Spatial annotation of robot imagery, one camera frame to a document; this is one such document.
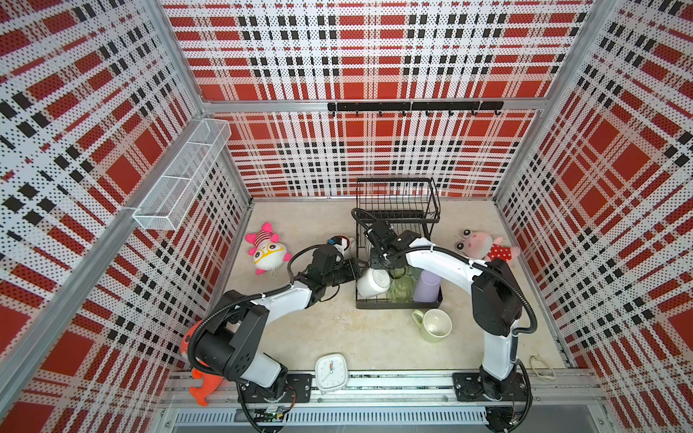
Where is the white ceramic mug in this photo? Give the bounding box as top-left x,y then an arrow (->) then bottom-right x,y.
356,268 -> 392,299

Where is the white square alarm clock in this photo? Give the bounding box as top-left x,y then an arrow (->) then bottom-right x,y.
315,354 -> 349,394

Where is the white mug red inside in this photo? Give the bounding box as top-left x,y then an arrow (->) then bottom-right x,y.
330,235 -> 356,259

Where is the pink pig plush red dress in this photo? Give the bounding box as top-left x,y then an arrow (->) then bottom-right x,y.
455,229 -> 521,265

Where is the green transparent glass mug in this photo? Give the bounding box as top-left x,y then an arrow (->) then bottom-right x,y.
387,275 -> 415,303

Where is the light green ceramic mug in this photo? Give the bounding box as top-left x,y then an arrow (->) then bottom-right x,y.
411,309 -> 453,343

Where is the black wire dish rack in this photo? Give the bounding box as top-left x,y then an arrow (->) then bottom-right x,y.
355,176 -> 443,310

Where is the beige rubber band loop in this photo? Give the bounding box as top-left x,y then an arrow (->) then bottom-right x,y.
530,355 -> 557,382

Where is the pink white owl plush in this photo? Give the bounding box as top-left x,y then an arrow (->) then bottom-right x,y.
245,222 -> 292,275

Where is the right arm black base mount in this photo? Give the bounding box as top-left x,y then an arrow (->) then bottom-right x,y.
452,369 -> 532,404

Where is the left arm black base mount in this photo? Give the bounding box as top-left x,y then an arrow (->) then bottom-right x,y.
237,373 -> 313,404

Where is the lilac plastic cup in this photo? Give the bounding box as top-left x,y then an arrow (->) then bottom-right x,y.
413,270 -> 441,303

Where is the red monster plush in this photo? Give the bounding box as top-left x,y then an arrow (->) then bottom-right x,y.
180,323 -> 224,407

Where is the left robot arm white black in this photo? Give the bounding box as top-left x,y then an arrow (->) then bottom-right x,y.
186,244 -> 361,401

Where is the black wall hook rail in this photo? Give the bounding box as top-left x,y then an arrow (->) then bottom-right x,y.
327,100 -> 505,114

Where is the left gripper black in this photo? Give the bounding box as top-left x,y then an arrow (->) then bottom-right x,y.
323,257 -> 368,287

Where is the white wire wall basket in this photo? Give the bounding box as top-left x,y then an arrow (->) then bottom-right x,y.
134,118 -> 231,231

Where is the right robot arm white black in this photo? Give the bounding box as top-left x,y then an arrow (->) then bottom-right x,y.
358,218 -> 538,401

